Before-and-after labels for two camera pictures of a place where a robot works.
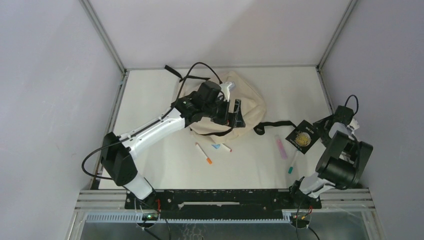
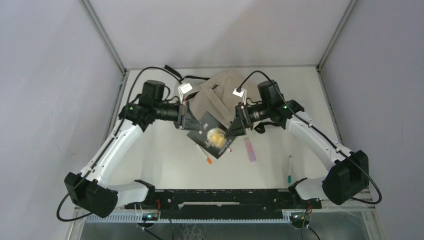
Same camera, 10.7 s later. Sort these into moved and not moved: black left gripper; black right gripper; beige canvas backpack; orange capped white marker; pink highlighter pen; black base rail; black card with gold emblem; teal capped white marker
Moved: black card with gold emblem; beige canvas backpack; black left gripper; teal capped white marker; pink highlighter pen; black right gripper
Not moved: black base rail; orange capped white marker
